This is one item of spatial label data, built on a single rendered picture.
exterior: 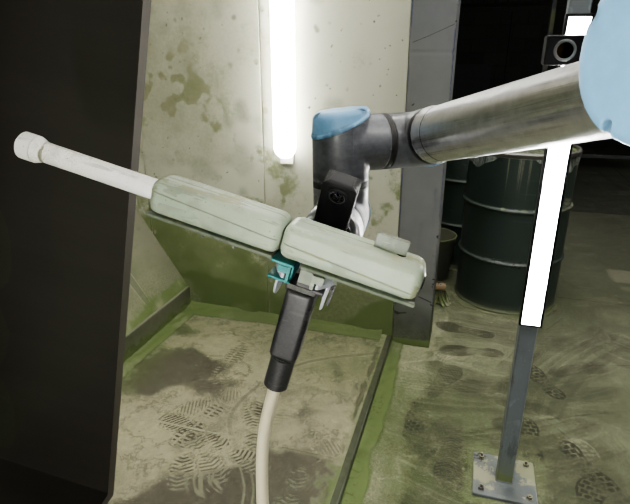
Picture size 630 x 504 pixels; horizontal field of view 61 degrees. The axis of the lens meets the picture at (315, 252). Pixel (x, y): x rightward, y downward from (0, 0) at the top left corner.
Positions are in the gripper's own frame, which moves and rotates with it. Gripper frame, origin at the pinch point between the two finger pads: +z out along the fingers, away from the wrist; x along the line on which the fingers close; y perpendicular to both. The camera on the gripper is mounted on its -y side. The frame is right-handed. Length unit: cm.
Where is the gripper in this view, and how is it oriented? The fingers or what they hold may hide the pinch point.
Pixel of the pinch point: (304, 271)
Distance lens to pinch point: 58.2
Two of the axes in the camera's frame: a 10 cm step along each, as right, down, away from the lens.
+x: -9.4, -3.4, 0.8
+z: -1.9, 3.1, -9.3
